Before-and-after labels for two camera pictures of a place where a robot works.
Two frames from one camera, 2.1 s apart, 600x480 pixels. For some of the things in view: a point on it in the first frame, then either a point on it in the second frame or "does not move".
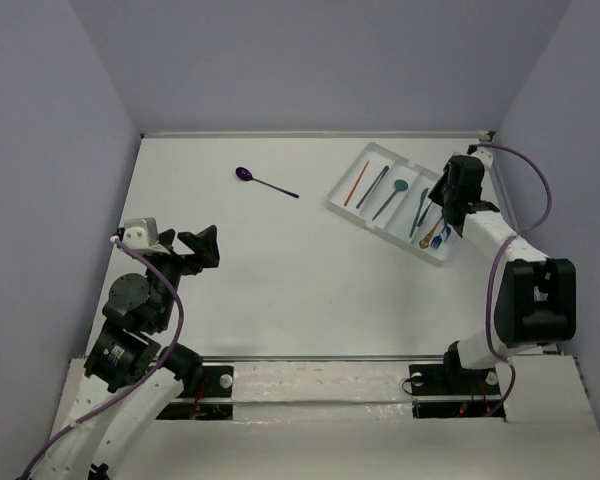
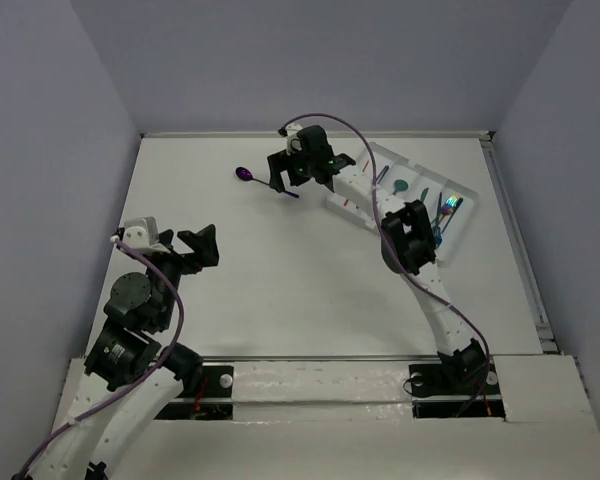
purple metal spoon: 246,175 does not move
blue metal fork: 438,239 does not move
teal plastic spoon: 399,185 does not move
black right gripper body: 442,192 to 299,166
